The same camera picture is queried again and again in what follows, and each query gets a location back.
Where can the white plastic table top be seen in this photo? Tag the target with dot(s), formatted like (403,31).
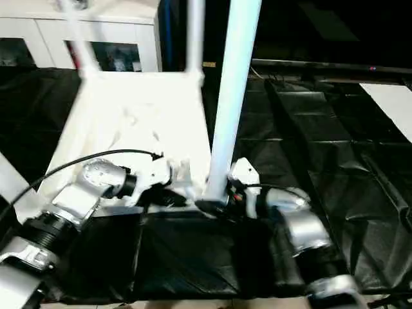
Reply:
(128,106)

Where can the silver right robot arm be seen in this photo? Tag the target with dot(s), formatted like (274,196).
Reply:
(305,228)

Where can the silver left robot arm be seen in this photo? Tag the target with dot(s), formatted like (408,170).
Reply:
(93,177)

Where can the black table mat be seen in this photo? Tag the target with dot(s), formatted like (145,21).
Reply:
(322,161)

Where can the small tan label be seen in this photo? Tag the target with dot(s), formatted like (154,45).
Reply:
(209,64)

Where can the blue curtain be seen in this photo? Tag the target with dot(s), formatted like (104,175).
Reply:
(163,35)

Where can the white glass-door cabinet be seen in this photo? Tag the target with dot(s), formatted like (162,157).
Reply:
(122,30)

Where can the white flat board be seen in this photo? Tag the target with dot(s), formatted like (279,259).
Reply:
(389,103)

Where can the bag of black parts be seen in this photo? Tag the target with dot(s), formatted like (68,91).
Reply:
(78,3)

